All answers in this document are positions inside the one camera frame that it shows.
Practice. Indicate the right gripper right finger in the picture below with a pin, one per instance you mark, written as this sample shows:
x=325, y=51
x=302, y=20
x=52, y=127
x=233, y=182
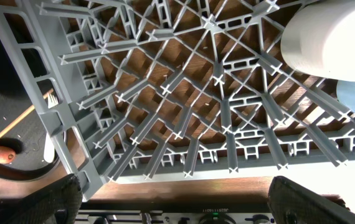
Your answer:
x=290, y=202

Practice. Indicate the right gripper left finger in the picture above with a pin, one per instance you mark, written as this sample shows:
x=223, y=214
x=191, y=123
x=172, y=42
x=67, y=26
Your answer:
x=58, y=202

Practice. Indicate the white cup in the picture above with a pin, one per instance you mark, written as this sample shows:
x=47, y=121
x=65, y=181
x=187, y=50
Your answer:
x=320, y=40

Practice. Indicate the grey dishwasher rack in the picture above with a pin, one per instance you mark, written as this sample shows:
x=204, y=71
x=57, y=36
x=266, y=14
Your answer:
x=166, y=91

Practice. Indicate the white plastic fork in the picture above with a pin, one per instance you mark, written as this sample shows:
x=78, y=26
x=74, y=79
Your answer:
x=49, y=151

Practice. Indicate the wooden chopstick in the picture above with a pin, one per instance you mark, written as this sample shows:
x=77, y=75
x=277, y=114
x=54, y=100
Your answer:
x=17, y=120

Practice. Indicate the round black tray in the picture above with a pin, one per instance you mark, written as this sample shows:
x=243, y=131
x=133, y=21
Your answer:
x=27, y=137

